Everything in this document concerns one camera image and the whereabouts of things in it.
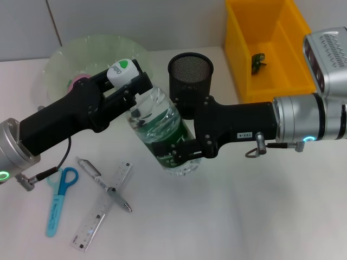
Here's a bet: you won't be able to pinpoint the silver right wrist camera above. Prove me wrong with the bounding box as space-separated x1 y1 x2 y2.
302 26 347 97

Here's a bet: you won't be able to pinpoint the blue scissors with sheath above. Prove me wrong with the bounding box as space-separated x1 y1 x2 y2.
44 166 80 238

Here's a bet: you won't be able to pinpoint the right gripper cable with connector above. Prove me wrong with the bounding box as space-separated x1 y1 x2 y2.
245 131 307 159

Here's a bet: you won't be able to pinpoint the black mesh pen holder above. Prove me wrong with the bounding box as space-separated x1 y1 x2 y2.
167 51 214 120

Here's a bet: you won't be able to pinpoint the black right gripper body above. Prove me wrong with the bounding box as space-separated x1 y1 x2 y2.
193 95 279 159

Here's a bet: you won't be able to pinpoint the pink peach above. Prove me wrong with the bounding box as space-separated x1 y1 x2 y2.
67 74 92 92

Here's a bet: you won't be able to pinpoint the green glass fruit plate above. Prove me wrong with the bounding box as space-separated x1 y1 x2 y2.
43 33 153 109

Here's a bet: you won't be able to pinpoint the left gripper cable with connector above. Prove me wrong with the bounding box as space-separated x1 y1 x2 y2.
14 105 73 192

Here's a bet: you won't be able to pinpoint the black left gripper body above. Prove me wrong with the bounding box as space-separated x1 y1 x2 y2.
20 77 111 157

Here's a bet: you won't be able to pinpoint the clear water bottle green label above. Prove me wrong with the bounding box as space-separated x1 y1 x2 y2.
106 58 203 177

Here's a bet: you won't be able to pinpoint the green plastic wrapper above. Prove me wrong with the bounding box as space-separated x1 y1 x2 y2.
250 52 268 75

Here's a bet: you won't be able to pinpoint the transparent plastic ruler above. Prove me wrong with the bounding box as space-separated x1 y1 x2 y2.
69 161 134 249

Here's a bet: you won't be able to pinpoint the silver ballpoint pen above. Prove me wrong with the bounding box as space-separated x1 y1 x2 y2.
76 155 133 213

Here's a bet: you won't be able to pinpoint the yellow plastic bin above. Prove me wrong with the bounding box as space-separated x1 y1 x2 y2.
224 0 318 104

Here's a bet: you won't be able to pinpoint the gripper cable with connector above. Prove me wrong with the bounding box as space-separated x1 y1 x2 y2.
245 131 307 159
14 105 73 192

